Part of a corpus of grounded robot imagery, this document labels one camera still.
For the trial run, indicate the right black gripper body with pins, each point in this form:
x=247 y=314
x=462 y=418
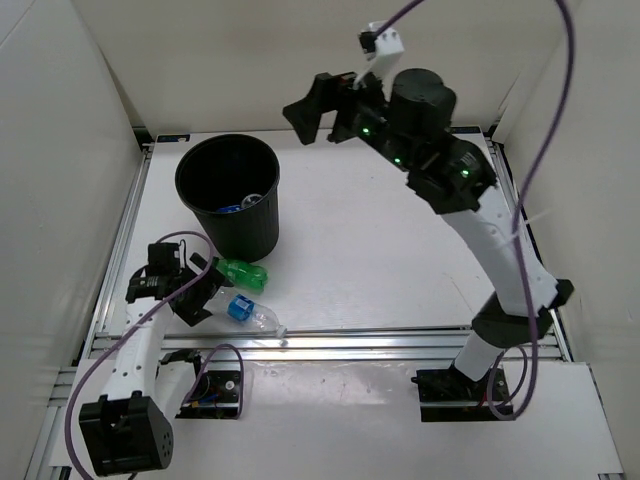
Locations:
x=359 y=111

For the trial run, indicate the black plastic waste bin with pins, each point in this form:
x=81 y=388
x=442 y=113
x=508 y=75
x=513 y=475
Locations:
x=230 y=183

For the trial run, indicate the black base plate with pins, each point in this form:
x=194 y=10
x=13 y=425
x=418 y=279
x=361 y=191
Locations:
x=446 y=396
x=217 y=397

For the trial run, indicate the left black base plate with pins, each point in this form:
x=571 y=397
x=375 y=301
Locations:
x=217 y=397

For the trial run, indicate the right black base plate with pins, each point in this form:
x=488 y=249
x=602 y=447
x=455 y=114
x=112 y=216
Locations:
x=446 y=396

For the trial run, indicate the clear unlabeled plastic bottle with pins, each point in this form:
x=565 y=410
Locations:
x=250 y=200

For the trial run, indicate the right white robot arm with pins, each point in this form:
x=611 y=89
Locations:
x=411 y=129

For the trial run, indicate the green plastic bottle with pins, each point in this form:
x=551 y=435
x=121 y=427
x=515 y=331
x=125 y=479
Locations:
x=243 y=274

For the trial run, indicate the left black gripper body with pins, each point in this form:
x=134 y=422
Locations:
x=194 y=299

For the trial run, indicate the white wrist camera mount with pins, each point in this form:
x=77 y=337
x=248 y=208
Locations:
x=382 y=47

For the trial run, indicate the clear bottle blue band label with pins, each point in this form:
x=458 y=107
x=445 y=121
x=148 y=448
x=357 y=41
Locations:
x=232 y=312

